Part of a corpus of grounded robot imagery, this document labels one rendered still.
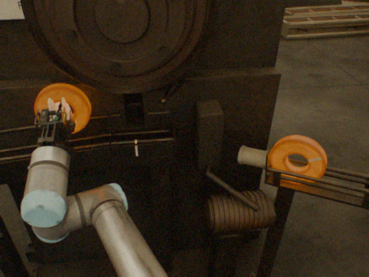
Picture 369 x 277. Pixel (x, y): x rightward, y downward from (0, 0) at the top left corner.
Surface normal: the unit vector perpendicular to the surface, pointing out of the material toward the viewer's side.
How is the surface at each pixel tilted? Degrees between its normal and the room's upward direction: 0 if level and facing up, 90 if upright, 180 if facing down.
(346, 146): 0
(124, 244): 16
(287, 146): 90
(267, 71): 0
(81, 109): 89
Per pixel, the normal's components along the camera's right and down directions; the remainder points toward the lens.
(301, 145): -0.47, 0.51
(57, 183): 0.80, -0.44
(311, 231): 0.00, -0.81
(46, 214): 0.14, 0.72
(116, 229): -0.28, -0.80
